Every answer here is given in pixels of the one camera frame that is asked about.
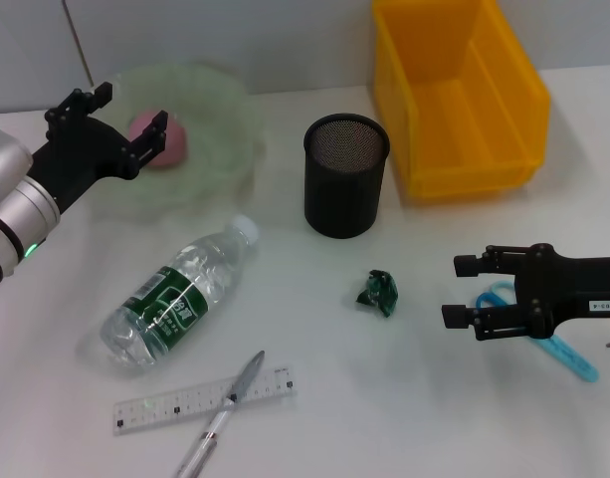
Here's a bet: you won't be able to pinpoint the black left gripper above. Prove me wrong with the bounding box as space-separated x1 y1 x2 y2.
33 82 169 215

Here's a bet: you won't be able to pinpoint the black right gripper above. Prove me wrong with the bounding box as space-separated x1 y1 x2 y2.
441 242 610 343

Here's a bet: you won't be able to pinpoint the pink peach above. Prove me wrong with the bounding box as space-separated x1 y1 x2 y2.
128 110 190 169

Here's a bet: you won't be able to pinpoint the green plastic wrapper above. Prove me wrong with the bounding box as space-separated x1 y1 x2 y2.
353 268 399 318

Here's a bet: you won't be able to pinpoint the blue scissors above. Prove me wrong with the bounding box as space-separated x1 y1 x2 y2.
476 280 599 383

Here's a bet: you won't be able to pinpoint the clear water bottle green label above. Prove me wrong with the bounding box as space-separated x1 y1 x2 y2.
99 214 260 375

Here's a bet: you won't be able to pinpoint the translucent green fruit plate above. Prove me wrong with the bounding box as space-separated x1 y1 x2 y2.
93 62 269 220

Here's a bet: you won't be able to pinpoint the black mesh pen holder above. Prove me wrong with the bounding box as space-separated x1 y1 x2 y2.
303 113 390 240

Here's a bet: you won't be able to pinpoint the silver white pen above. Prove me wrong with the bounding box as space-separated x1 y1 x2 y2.
170 350 266 478

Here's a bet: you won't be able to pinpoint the clear plastic ruler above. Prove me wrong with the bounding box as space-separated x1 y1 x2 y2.
112 365 297 437

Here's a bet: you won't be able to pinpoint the yellow plastic bin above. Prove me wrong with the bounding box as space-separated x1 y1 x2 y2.
371 0 552 203

